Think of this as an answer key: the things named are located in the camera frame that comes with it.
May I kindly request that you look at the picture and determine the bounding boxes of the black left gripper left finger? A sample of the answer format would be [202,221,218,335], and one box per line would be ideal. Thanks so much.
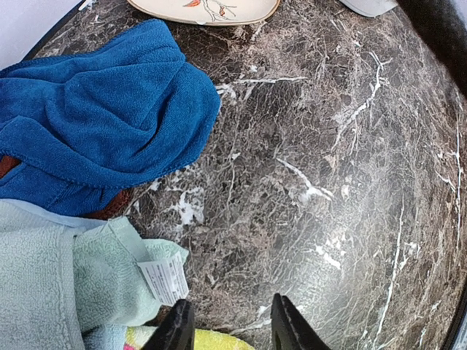
[141,299,195,350]

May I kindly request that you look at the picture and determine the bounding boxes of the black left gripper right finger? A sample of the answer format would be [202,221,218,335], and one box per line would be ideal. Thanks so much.
[271,293,331,350]

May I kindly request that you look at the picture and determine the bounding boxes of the royal blue towel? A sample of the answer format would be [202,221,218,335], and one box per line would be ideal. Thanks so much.
[1,20,220,216]

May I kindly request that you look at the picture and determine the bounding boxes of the pale green towel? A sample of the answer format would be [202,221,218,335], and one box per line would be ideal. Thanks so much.
[1,200,188,349]

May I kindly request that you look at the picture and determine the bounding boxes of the white plastic basin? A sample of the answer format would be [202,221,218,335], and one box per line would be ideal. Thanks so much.
[339,0,398,18]

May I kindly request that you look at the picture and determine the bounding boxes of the yellow patterned towel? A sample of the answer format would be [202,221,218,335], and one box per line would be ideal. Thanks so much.
[123,326,254,350]

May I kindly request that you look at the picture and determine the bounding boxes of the beige floral plate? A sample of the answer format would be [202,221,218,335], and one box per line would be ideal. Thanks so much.
[128,0,280,26]

